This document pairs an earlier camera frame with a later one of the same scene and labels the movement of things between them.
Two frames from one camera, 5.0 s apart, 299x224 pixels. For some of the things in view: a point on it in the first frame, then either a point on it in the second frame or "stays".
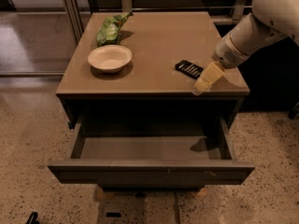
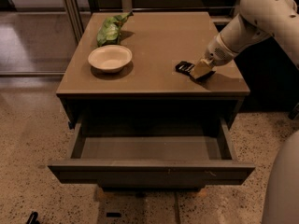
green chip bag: (108, 32) stays
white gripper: (226, 55) to (217, 54)
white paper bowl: (110, 58) stays
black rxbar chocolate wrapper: (189, 68) stays
